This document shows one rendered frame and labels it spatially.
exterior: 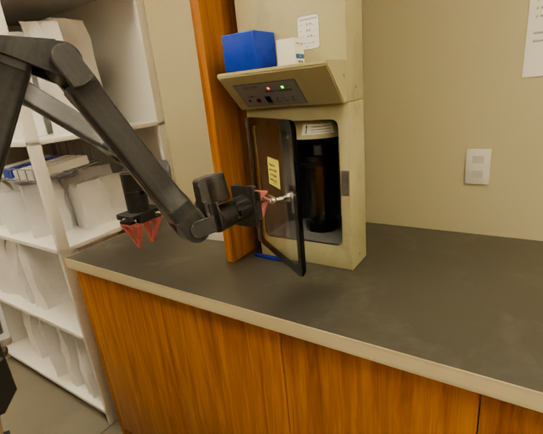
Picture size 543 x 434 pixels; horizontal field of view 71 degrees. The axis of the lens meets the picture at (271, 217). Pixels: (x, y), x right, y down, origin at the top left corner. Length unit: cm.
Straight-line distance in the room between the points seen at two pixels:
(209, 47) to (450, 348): 94
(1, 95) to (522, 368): 100
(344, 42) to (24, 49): 67
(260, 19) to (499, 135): 80
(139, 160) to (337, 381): 68
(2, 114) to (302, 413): 95
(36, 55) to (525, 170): 129
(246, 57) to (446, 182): 80
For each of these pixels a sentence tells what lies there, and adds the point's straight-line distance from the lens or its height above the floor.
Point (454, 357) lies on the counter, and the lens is 86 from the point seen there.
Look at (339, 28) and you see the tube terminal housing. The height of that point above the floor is 158.
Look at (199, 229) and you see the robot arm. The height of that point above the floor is 120.
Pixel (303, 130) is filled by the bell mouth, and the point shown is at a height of 134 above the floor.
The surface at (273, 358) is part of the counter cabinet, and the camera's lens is 108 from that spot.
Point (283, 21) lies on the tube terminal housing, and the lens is 111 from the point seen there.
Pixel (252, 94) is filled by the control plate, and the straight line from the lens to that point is 108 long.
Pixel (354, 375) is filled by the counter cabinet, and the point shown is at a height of 82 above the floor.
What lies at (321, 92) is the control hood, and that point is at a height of 144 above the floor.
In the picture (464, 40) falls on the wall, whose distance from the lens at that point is 139.
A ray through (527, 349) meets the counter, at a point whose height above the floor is 94.
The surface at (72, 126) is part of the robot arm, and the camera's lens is 114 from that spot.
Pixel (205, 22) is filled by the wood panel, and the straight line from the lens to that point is 117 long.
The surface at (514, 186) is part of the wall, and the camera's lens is 143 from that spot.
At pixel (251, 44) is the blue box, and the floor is 157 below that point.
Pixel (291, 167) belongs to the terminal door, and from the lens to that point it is 91.
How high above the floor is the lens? 146
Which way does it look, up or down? 18 degrees down
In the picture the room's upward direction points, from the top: 6 degrees counter-clockwise
